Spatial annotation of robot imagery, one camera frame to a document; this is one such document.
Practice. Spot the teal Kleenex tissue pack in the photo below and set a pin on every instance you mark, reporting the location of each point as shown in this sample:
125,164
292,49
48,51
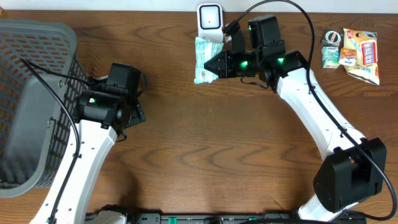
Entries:
330,57

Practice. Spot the yellow wet wipes pack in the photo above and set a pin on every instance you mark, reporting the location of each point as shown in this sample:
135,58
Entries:
365,44

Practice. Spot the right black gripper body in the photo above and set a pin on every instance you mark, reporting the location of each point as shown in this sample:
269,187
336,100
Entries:
238,62

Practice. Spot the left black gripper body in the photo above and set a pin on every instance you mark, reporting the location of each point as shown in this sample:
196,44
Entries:
139,112

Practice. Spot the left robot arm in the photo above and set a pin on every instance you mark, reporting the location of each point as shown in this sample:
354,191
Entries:
100,115

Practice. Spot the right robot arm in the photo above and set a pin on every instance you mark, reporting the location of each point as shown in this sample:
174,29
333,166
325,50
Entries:
350,172

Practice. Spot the grey plastic basket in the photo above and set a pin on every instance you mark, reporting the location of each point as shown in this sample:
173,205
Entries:
34,128

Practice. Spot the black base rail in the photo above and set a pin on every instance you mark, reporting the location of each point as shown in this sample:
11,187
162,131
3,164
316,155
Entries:
157,218

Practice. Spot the orange tissue pack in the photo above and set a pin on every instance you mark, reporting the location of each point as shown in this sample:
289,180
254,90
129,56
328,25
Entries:
348,57

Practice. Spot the white barcode scanner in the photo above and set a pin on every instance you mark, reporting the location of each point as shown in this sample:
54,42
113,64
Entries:
210,22

